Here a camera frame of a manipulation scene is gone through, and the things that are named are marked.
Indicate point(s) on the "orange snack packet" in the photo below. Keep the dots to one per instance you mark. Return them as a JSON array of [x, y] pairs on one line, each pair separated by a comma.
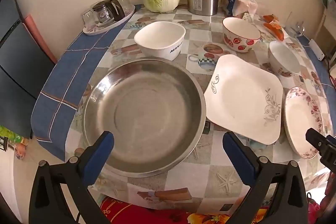
[[271, 18], [275, 31]]

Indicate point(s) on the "pink board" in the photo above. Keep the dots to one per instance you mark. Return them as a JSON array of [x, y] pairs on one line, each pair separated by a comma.
[[39, 37]]

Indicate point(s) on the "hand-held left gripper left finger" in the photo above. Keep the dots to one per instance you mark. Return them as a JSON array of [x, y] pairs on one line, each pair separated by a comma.
[[101, 153]]

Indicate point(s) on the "patterned plastic table cover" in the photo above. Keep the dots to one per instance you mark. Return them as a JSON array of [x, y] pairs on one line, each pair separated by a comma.
[[223, 176]]

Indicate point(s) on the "dark cabinet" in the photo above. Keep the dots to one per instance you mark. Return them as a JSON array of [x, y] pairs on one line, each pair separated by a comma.
[[18, 69]]

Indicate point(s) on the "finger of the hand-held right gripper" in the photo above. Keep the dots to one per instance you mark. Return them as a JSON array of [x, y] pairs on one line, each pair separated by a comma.
[[324, 145]]

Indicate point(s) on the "small white bowl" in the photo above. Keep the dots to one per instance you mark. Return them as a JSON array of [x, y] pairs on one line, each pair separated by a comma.
[[283, 58]]

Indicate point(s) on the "clear glass mug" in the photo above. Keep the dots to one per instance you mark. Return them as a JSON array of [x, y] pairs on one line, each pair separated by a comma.
[[295, 26]]

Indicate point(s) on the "strawberry print bowl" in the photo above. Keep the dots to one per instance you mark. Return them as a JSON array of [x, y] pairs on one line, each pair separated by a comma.
[[240, 29]]

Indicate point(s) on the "white square plate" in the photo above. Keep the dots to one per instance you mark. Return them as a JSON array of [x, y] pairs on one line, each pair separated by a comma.
[[244, 98]]

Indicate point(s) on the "floral rim round plate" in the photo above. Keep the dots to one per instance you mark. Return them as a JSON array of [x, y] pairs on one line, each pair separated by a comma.
[[299, 119]]

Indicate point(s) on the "clear drinking glass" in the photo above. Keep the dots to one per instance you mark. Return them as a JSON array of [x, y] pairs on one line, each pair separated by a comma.
[[124, 1], [88, 18]]

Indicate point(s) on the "large stainless steel basin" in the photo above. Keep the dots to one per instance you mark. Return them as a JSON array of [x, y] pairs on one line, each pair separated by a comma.
[[147, 113]]

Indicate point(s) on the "blue checked tablecloth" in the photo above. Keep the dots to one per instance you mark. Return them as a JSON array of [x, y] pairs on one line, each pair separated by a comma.
[[68, 77]]

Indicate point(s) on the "glass jar on saucer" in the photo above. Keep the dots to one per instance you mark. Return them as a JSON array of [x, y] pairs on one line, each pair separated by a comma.
[[115, 23]]

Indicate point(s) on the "green plastic bag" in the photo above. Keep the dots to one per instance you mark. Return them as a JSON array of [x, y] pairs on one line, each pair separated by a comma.
[[10, 137]]

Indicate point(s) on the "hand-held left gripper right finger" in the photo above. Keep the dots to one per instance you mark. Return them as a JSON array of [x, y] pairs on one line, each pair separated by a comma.
[[237, 155]]

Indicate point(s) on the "red floral cloth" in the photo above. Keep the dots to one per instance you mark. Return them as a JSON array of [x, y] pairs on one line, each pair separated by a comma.
[[118, 211]]

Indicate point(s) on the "white square bowl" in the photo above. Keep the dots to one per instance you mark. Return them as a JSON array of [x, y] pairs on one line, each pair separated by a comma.
[[157, 35]]

